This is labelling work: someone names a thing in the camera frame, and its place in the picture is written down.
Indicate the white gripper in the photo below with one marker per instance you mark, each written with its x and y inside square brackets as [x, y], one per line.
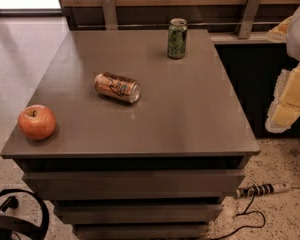
[285, 107]

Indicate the right metal wall bracket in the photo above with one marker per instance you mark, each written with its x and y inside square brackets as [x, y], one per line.
[247, 18]

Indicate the orange soda can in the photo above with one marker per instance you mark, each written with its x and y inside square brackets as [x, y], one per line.
[118, 87]

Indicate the white power strip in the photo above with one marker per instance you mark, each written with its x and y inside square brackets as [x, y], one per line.
[261, 190]

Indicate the red apple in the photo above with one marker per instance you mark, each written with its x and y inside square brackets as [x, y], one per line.
[37, 122]

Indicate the left metal wall bracket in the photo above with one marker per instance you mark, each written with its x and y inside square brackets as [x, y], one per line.
[110, 15]

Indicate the grey drawer cabinet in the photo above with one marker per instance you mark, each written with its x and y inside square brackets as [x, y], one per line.
[158, 168]

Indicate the metal wall bracket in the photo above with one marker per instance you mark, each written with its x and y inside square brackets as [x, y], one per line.
[247, 18]
[110, 15]

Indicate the green soda can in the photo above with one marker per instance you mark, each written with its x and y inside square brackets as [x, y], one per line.
[177, 37]

